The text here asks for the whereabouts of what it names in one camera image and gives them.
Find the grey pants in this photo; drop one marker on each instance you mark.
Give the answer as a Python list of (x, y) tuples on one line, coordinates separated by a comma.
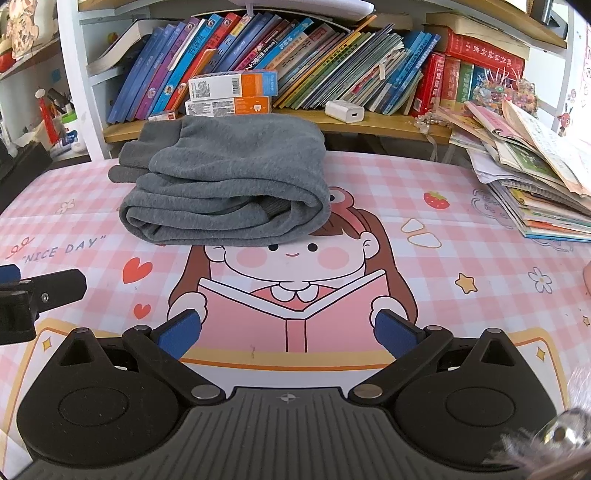
[(231, 184)]

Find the red tassel ornament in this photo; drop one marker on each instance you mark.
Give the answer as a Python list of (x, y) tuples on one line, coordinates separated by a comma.
[(48, 120)]

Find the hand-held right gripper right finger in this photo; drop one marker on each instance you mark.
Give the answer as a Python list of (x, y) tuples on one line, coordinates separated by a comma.
[(392, 330)]

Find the black bag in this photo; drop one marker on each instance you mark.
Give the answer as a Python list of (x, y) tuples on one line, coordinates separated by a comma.
[(27, 166)]

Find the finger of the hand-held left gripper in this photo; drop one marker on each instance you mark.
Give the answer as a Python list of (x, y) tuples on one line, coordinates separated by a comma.
[(60, 288), (9, 272)]

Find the pink bottle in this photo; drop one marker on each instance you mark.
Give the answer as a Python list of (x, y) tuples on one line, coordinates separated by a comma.
[(589, 279)]

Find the bunch of pens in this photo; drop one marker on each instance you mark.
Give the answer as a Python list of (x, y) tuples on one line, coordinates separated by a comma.
[(60, 101)]

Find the thick yellowed book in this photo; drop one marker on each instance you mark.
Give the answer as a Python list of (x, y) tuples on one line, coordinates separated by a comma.
[(475, 27)]

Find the white bottle blue label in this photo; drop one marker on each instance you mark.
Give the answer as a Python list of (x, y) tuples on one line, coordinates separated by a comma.
[(75, 136)]

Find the orange white box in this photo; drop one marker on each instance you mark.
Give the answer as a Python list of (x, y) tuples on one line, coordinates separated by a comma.
[(231, 85), (226, 107)]

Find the cartoon wall sticker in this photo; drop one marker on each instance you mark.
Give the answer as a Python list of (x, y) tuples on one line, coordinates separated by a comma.
[(567, 117)]

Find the long white plastic object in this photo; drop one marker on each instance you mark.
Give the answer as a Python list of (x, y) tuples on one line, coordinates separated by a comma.
[(314, 7)]

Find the colourful bead ornament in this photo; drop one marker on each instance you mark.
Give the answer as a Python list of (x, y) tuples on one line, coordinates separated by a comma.
[(505, 90)]

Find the wooden bookshelf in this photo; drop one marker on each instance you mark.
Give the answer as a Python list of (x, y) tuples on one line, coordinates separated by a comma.
[(392, 129)]

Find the pink printed table mat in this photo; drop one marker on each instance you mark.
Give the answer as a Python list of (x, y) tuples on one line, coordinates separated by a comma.
[(438, 277)]

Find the cartoon paper cutout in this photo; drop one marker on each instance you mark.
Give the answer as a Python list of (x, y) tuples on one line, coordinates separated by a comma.
[(23, 27)]

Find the white charger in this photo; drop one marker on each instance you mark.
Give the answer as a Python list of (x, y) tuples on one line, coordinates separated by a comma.
[(345, 111)]

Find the black device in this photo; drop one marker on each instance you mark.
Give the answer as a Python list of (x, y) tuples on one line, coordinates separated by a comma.
[(549, 18)]

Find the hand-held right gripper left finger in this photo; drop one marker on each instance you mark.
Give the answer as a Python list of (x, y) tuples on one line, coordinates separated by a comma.
[(180, 330)]

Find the pile of booklets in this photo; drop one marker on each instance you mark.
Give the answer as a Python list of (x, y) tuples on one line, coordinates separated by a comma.
[(531, 170)]

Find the row of colourful books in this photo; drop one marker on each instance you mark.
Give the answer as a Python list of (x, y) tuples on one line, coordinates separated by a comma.
[(152, 69)]

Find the small red white box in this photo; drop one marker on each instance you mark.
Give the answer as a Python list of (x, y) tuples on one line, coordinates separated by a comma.
[(161, 116)]

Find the thick red book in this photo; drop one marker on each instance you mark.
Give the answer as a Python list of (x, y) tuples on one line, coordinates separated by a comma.
[(485, 50)]

